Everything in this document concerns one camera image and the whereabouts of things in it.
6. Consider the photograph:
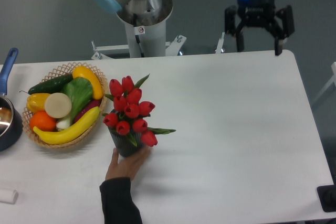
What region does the green cucumber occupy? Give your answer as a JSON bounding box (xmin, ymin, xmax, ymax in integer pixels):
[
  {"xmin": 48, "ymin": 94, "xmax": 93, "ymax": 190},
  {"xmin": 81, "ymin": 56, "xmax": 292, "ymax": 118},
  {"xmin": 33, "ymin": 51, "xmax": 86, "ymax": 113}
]
[{"xmin": 21, "ymin": 74, "xmax": 73, "ymax": 95}]

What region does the yellow banana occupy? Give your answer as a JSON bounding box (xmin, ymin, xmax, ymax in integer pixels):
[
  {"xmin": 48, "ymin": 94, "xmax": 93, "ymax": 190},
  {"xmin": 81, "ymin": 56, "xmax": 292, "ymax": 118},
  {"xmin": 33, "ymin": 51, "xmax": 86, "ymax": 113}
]
[{"xmin": 33, "ymin": 106, "xmax": 100, "ymax": 145}]

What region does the blue handled saucepan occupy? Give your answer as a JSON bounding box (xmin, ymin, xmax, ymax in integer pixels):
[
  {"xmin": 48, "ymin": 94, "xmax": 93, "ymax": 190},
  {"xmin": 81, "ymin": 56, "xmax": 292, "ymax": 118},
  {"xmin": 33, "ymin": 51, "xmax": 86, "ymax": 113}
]
[{"xmin": 0, "ymin": 47, "xmax": 24, "ymax": 152}]

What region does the yellow bell pepper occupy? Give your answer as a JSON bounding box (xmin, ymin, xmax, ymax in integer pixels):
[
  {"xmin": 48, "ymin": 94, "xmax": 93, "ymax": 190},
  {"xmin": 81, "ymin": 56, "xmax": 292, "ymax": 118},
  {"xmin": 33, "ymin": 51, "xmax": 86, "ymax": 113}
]
[{"xmin": 26, "ymin": 93, "xmax": 50, "ymax": 113}]

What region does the beige round onion slice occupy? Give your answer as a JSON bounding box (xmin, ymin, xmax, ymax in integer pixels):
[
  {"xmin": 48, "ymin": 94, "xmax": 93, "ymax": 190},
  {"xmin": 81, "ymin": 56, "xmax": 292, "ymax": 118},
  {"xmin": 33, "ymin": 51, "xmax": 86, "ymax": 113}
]
[{"xmin": 44, "ymin": 93, "xmax": 72, "ymax": 119}]

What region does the dark grey ribbed vase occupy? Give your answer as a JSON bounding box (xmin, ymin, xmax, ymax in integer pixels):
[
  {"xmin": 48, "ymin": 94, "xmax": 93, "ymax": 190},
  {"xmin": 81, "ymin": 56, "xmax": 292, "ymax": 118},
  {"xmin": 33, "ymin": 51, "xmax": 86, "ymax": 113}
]
[{"xmin": 109, "ymin": 122, "xmax": 144, "ymax": 157}]

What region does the yellow squash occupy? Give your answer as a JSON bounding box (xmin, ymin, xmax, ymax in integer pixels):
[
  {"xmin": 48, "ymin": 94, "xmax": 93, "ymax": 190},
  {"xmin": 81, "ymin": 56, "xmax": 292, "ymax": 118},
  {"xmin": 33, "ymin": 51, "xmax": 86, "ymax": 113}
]
[{"xmin": 72, "ymin": 66, "xmax": 104, "ymax": 100}]

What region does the green leafy bok choy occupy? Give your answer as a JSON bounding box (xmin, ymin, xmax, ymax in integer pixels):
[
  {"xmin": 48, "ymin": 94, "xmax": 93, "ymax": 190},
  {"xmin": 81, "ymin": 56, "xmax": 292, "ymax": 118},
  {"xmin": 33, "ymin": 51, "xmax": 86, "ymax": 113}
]
[{"xmin": 56, "ymin": 77, "xmax": 93, "ymax": 131}]

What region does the dark sleeved forearm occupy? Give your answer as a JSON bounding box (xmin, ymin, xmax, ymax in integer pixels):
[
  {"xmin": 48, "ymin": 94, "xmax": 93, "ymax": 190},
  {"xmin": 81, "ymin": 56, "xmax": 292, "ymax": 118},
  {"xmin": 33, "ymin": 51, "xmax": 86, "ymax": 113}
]
[{"xmin": 99, "ymin": 177, "xmax": 143, "ymax": 223}]

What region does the white frame at right edge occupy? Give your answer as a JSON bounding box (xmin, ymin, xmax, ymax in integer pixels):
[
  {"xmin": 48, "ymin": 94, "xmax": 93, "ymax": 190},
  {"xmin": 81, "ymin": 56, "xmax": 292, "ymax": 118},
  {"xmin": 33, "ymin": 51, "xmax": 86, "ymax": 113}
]
[{"xmin": 311, "ymin": 62, "xmax": 335, "ymax": 107}]

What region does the red tulip bouquet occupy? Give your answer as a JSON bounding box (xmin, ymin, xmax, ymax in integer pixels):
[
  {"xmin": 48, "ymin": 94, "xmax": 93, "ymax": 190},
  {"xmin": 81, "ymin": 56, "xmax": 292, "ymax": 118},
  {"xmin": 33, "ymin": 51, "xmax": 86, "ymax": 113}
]
[{"xmin": 103, "ymin": 75, "xmax": 176, "ymax": 147}]

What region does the orange fruit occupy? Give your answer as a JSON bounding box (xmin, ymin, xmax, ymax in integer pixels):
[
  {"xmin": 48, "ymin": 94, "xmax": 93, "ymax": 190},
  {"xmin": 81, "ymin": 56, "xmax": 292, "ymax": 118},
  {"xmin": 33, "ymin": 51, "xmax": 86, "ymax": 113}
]
[{"xmin": 29, "ymin": 111, "xmax": 56, "ymax": 132}]

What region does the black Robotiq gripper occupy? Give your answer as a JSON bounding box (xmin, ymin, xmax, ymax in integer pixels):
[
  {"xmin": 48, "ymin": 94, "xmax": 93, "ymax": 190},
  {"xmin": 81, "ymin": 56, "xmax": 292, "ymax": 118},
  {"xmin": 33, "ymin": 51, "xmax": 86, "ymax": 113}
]
[{"xmin": 224, "ymin": 0, "xmax": 295, "ymax": 56}]

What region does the black device at table edge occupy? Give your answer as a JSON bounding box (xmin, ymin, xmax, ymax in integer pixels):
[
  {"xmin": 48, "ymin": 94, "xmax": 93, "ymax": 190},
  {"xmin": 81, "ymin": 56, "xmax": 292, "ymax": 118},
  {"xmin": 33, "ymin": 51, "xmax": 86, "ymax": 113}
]
[{"xmin": 317, "ymin": 185, "xmax": 335, "ymax": 212}]

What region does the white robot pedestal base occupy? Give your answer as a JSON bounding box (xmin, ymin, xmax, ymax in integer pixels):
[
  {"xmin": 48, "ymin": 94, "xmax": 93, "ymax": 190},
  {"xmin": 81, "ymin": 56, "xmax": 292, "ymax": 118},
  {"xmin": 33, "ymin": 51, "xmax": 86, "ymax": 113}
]
[{"xmin": 90, "ymin": 0, "xmax": 226, "ymax": 60}]

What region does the purple eggplant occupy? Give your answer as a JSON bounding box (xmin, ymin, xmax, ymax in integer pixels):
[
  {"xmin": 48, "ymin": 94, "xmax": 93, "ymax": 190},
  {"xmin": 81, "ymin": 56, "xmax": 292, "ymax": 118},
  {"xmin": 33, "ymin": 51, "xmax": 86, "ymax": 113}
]
[{"xmin": 73, "ymin": 100, "xmax": 101, "ymax": 123}]

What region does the white cylinder object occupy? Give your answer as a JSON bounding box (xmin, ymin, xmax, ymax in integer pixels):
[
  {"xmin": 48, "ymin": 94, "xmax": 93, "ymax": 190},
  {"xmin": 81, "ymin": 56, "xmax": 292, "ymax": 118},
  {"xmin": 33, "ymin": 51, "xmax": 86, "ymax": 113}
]
[{"xmin": 0, "ymin": 188, "xmax": 19, "ymax": 205}]

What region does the person's hand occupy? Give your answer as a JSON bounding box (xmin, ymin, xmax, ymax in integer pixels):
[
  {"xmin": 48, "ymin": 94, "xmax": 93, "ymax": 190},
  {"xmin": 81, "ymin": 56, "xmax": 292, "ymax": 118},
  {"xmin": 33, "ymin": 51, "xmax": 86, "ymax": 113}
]
[{"xmin": 105, "ymin": 146, "xmax": 152, "ymax": 181}]

